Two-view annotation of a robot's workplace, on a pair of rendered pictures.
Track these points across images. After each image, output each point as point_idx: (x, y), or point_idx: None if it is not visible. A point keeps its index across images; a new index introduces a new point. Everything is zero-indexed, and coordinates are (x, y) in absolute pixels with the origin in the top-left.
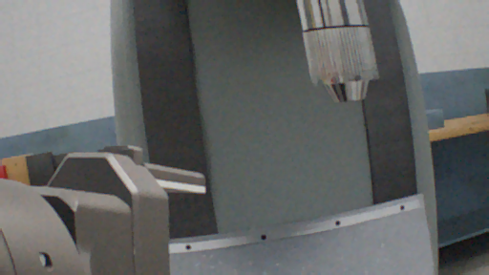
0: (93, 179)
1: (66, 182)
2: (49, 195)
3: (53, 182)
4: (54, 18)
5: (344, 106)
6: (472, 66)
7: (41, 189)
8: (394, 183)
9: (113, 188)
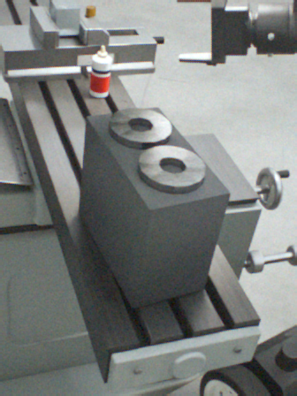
0: (226, 0)
1: (225, 3)
2: (249, 3)
3: (224, 5)
4: None
5: None
6: None
7: (247, 3)
8: None
9: (227, 0)
